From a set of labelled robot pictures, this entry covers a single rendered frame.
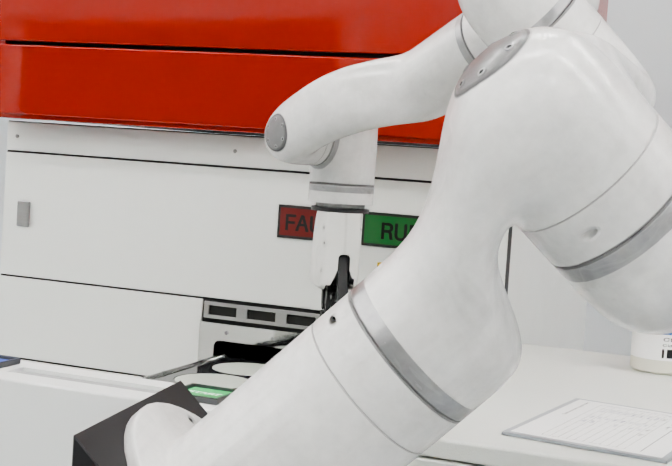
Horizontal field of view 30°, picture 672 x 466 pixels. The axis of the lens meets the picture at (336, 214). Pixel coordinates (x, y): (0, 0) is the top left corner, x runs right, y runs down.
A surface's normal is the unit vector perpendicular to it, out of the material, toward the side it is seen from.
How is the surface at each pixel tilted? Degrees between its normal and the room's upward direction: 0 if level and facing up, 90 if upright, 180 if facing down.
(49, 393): 90
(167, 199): 90
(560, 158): 107
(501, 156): 98
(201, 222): 90
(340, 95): 73
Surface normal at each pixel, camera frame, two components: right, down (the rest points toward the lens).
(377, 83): -0.07, -0.28
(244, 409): -0.59, -0.50
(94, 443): 0.74, -0.65
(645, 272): -0.16, 0.43
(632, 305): -0.35, 0.70
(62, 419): -0.36, 0.03
